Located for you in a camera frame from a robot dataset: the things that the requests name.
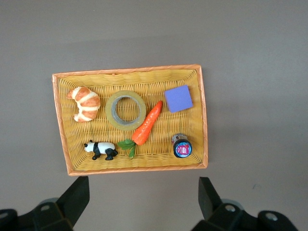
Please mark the toy croissant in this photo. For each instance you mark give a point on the toy croissant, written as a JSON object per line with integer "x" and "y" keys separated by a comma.
{"x": 86, "y": 101}

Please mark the toy panda figure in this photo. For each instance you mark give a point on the toy panda figure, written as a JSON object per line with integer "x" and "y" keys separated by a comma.
{"x": 103, "y": 146}

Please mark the clear yellowish tape roll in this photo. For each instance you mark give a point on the clear yellowish tape roll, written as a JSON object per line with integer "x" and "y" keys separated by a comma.
{"x": 108, "y": 111}

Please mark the small jar dark lid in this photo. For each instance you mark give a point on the small jar dark lid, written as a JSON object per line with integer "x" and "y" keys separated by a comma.
{"x": 183, "y": 149}

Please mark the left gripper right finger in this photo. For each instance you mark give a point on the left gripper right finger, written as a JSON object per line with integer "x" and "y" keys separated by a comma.
{"x": 208, "y": 199}

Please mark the purple foam cube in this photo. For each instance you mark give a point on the purple foam cube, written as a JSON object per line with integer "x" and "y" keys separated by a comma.
{"x": 178, "y": 98}

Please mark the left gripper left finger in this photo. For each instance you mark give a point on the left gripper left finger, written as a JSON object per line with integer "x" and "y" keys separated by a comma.
{"x": 74, "y": 202}

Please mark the orange toy carrot green leaves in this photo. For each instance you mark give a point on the orange toy carrot green leaves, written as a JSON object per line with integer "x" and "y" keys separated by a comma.
{"x": 148, "y": 122}

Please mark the yellow wicker basket orange rim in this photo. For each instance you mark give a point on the yellow wicker basket orange rim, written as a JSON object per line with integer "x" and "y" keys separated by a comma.
{"x": 156, "y": 154}

